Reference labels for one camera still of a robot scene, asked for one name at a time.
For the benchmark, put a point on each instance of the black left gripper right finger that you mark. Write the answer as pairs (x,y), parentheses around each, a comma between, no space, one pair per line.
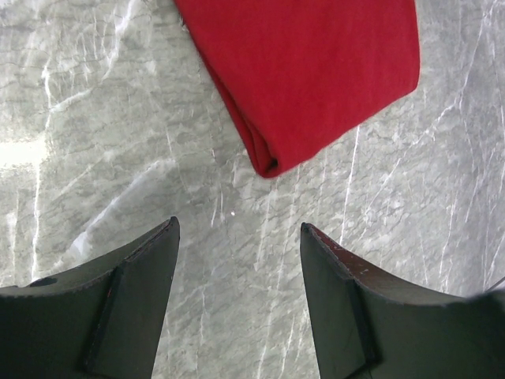
(368,323)

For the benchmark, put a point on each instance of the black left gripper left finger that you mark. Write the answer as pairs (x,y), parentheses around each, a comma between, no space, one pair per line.
(101,319)

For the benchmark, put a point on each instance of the red t shirt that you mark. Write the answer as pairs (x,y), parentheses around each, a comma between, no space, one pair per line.
(296,75)

